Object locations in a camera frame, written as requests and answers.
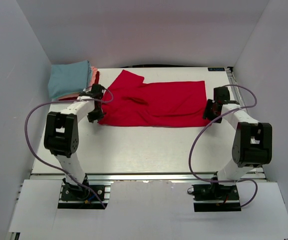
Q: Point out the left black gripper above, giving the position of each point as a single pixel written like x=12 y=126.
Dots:
x=99 y=116

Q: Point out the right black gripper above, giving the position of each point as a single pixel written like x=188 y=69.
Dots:
x=206 y=114

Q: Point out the bright red t shirt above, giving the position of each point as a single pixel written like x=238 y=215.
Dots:
x=131 y=102

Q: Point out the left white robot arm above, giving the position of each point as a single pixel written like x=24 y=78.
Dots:
x=61 y=132

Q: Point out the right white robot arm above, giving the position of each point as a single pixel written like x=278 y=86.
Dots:
x=253 y=141

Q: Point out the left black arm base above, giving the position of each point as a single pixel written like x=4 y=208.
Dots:
x=77 y=197

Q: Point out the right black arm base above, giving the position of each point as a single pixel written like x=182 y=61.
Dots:
x=215 y=197

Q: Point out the folded dark red t shirt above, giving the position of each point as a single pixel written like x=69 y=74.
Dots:
x=97 y=77

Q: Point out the folded pink t shirt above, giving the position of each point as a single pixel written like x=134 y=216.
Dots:
x=92 y=71

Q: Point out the folded light blue t shirt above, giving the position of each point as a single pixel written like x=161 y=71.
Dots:
x=68 y=79

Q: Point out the blue label sticker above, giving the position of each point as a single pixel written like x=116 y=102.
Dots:
x=216 y=69

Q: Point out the aluminium table frame rail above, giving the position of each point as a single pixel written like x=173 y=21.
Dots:
x=254 y=174

